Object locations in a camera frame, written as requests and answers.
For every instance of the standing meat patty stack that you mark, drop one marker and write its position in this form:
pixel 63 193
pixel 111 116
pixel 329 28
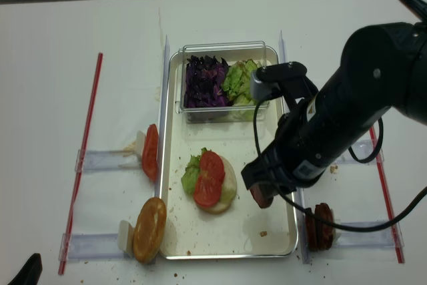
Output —
pixel 320 237

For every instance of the clear plastic salad container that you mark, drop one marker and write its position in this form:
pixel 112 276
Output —
pixel 231 52

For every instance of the clear right long rail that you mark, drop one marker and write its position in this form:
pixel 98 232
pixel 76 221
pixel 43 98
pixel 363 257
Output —
pixel 298 194

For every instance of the clear lower right rail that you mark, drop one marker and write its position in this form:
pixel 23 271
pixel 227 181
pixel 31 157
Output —
pixel 375 245

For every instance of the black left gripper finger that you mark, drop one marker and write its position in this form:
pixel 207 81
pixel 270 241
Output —
pixel 30 272

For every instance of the red left guide rod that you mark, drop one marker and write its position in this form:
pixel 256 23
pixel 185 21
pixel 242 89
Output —
pixel 68 230

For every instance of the purple cabbage shreds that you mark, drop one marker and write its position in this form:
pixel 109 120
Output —
pixel 204 77

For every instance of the clear upper right rail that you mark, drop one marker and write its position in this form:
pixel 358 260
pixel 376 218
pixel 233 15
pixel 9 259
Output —
pixel 362 149

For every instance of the white lower right pusher block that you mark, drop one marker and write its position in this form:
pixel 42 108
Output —
pixel 336 234

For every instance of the standing tomato slice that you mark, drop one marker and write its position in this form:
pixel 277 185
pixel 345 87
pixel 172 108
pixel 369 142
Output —
pixel 149 154

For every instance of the round meat patty slice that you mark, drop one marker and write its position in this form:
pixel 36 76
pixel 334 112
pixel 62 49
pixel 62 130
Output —
pixel 262 198

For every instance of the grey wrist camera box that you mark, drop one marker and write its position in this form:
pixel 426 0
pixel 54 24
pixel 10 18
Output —
pixel 286 79

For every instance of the toasted bun half standing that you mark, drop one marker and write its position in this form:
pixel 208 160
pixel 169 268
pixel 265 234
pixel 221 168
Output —
pixel 149 230

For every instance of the white pusher block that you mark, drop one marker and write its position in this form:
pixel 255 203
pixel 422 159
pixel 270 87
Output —
pixel 139 144
pixel 125 237
pixel 336 234

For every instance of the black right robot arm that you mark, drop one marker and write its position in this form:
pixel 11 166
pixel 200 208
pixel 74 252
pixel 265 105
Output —
pixel 381 66

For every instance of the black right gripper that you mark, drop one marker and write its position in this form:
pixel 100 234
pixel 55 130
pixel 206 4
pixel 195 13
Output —
pixel 309 138

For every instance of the white lower left pusher block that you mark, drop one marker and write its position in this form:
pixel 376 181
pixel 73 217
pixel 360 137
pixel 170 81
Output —
pixel 125 237

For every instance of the clear lower left rail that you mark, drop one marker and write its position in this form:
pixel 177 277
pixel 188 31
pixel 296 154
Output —
pixel 90 247

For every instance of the bottom bun on tray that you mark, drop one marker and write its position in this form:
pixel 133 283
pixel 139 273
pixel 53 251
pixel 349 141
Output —
pixel 229 190

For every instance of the lettuce leaf on bun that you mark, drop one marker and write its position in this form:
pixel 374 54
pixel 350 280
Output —
pixel 189 179

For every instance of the clear upper left rail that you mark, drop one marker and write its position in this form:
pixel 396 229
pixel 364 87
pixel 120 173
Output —
pixel 104 161

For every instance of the white upper left pusher block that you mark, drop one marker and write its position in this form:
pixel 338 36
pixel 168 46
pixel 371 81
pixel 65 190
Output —
pixel 139 144

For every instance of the tomato slices on bun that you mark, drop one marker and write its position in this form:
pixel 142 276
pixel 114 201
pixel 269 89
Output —
pixel 208 187

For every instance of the red guide rod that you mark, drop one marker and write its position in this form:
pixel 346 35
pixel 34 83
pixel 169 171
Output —
pixel 68 230
pixel 395 229

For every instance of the white metal tray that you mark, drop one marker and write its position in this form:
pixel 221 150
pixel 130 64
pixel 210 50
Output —
pixel 242 231

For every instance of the red right guide rod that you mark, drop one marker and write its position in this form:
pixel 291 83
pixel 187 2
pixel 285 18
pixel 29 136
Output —
pixel 395 229

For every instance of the green lettuce in container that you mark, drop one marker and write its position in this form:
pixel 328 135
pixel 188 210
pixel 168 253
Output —
pixel 237 82

